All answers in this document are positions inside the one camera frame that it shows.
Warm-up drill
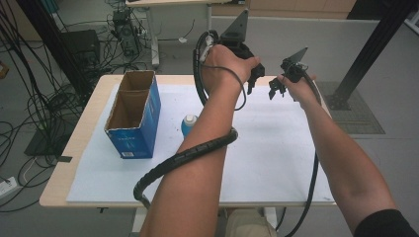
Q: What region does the white table leg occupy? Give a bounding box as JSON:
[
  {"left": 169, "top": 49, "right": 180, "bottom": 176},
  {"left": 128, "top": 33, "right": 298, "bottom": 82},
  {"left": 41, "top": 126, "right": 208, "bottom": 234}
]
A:
[
  {"left": 130, "top": 206, "right": 148, "bottom": 234},
  {"left": 262, "top": 206, "right": 279, "bottom": 229}
]

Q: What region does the person's right hand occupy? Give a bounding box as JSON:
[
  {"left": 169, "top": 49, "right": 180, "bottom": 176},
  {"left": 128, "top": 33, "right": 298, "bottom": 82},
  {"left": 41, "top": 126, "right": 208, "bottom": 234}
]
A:
[{"left": 276, "top": 73, "right": 319, "bottom": 111}]

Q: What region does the white-legged desk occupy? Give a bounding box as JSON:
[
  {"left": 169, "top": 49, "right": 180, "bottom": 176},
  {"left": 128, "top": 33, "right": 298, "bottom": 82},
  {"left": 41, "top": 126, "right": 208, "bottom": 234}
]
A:
[{"left": 126, "top": 0, "right": 251, "bottom": 69}]

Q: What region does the white table mat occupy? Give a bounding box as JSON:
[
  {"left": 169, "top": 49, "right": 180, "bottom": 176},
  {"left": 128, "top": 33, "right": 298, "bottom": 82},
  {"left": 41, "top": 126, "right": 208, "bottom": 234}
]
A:
[{"left": 65, "top": 83, "right": 336, "bottom": 203}]

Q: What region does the thin black cable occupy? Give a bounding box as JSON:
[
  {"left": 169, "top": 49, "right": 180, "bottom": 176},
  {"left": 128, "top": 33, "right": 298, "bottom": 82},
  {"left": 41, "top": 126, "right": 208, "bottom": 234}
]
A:
[{"left": 201, "top": 63, "right": 248, "bottom": 112}]

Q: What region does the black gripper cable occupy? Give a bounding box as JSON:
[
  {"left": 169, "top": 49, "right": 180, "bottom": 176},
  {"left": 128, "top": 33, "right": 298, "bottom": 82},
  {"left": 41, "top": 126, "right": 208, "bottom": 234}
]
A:
[{"left": 284, "top": 70, "right": 321, "bottom": 237}]

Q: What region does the bundle of black floor cables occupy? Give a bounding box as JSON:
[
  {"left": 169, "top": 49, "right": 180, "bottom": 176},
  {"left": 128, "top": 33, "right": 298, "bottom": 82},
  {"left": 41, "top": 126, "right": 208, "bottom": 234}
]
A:
[{"left": 0, "top": 0, "right": 90, "bottom": 213}]

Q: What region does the person's black sleeve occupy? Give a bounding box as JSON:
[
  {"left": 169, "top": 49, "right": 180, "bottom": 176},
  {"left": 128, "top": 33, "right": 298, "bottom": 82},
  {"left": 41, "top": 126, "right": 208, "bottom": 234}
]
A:
[{"left": 353, "top": 208, "right": 419, "bottom": 237}]

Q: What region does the thick black spiral-wrapped cable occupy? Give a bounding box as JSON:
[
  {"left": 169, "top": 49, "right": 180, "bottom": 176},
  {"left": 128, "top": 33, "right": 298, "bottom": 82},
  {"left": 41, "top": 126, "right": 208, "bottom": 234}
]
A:
[{"left": 132, "top": 30, "right": 239, "bottom": 210}]

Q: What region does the person's left hand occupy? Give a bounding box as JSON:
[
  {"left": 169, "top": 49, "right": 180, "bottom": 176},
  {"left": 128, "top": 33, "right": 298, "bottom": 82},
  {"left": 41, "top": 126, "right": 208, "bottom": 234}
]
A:
[{"left": 200, "top": 43, "right": 261, "bottom": 97}]

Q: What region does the black box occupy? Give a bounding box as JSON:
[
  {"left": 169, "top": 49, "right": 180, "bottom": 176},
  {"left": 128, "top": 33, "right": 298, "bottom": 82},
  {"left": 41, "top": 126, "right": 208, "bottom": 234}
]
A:
[{"left": 60, "top": 29, "right": 102, "bottom": 73}]

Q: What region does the black metal post with base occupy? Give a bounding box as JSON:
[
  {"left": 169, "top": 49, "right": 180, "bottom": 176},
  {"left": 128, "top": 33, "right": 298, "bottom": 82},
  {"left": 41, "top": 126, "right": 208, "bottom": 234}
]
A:
[{"left": 324, "top": 0, "right": 419, "bottom": 112}]

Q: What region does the blue bottle with white cap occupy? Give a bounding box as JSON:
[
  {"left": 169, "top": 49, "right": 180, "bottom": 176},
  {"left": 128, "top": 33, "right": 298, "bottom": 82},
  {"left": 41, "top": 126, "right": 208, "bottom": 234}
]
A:
[{"left": 180, "top": 114, "right": 199, "bottom": 139}]

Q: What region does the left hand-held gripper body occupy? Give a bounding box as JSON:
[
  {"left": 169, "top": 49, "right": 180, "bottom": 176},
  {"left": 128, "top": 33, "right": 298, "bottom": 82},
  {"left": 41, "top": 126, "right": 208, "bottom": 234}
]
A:
[{"left": 218, "top": 9, "right": 266, "bottom": 80}]

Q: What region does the black floor base plate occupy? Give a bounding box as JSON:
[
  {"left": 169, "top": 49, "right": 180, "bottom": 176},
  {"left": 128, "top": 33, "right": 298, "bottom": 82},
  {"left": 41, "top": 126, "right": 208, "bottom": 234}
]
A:
[{"left": 24, "top": 122, "right": 80, "bottom": 158}]

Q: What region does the white power strip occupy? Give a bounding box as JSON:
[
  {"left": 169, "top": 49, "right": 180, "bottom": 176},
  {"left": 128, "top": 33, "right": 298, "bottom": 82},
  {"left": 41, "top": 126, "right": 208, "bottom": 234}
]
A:
[{"left": 0, "top": 176, "right": 18, "bottom": 199}]

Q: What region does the person's khaki trouser leg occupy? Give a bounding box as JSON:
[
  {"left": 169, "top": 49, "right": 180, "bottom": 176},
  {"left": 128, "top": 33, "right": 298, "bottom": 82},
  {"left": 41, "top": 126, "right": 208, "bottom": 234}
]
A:
[{"left": 224, "top": 208, "right": 279, "bottom": 237}]

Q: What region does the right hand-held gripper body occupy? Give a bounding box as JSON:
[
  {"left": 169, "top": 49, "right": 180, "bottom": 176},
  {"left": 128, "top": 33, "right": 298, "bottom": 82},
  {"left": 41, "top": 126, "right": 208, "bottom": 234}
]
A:
[{"left": 280, "top": 46, "right": 310, "bottom": 84}]

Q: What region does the blue cardboard box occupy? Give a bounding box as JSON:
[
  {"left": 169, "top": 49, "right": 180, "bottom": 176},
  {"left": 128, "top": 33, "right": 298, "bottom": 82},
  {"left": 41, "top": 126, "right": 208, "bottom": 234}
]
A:
[{"left": 104, "top": 69, "right": 162, "bottom": 160}]

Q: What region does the computer tower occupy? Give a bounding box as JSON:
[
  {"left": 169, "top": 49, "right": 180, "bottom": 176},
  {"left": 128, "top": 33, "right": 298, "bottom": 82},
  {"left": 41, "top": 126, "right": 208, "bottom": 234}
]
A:
[{"left": 111, "top": 9, "right": 143, "bottom": 57}]

